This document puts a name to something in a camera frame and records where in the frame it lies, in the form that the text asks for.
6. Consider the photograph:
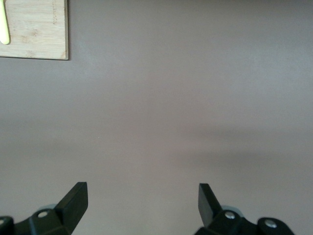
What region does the bamboo cutting board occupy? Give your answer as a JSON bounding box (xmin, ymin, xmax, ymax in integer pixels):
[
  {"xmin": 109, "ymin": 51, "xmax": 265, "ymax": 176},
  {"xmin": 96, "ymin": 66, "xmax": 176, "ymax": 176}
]
[{"xmin": 0, "ymin": 0, "xmax": 69, "ymax": 61}]

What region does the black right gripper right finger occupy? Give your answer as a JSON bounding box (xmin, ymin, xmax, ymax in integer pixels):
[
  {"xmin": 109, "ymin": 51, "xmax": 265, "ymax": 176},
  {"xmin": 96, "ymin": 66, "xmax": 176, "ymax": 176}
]
[{"xmin": 194, "ymin": 183, "xmax": 296, "ymax": 235}]

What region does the yellow plastic fork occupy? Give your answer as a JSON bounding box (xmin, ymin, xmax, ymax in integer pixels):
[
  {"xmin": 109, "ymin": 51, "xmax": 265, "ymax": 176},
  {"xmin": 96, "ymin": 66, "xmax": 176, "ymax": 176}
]
[{"xmin": 0, "ymin": 0, "xmax": 10, "ymax": 45}]

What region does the brown table cover sheet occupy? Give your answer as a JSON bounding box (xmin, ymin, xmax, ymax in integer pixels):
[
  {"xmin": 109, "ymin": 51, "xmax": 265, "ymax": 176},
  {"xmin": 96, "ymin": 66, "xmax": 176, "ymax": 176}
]
[{"xmin": 0, "ymin": 0, "xmax": 313, "ymax": 235}]

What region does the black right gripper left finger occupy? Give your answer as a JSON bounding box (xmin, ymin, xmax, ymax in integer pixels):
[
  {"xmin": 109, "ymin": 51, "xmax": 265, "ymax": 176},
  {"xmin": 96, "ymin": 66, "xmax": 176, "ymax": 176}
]
[{"xmin": 0, "ymin": 181, "xmax": 89, "ymax": 235}]

